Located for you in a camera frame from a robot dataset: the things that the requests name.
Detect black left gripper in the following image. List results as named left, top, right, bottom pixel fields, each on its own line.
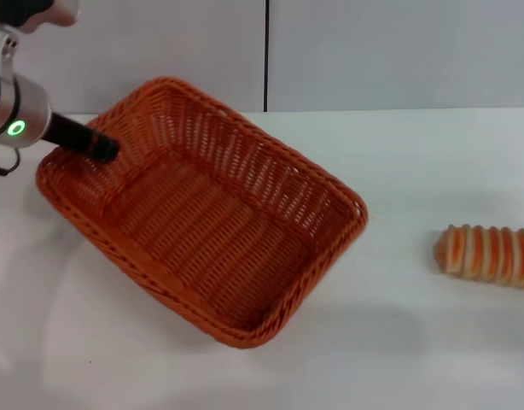
left=42, top=112, right=120, bottom=164

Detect orange wicker basket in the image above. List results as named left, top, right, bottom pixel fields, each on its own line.
left=35, top=75, right=370, bottom=350

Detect black cable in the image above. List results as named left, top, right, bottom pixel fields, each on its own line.
left=0, top=144, right=22, bottom=177

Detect orange striped bread roll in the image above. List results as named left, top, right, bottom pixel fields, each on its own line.
left=434, top=223, right=524, bottom=292

